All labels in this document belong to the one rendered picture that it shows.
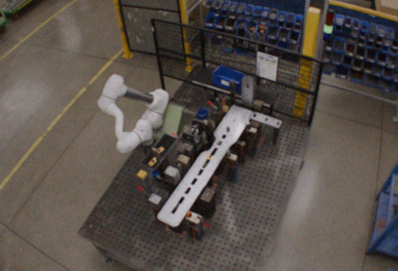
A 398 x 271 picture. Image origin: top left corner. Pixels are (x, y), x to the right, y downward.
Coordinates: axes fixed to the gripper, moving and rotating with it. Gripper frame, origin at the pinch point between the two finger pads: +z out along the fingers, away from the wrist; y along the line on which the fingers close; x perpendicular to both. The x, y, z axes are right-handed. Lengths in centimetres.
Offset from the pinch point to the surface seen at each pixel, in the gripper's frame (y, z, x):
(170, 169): 13.5, 9.8, 4.2
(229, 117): 14, 21, 87
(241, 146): 42, 24, 66
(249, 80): 20, -9, 112
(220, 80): -16, 10, 116
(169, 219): 37, 21, -27
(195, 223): 57, 15, -20
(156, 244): 30, 51, -44
